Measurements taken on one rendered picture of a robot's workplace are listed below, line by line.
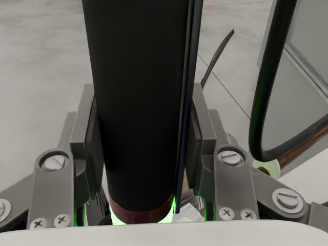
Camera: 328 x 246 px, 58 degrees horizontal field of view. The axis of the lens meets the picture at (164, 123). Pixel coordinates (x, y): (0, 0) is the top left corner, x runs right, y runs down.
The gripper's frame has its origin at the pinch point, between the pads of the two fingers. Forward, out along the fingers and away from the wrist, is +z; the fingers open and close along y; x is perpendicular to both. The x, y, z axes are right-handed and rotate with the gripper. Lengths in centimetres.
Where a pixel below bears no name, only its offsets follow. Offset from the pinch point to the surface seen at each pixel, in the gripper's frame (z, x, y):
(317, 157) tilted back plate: 25.7, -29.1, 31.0
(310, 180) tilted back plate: 22.4, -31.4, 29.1
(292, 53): 114, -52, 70
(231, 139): 39, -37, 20
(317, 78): 89, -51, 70
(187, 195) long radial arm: 25.3, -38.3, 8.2
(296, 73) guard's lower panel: 106, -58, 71
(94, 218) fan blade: 29, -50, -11
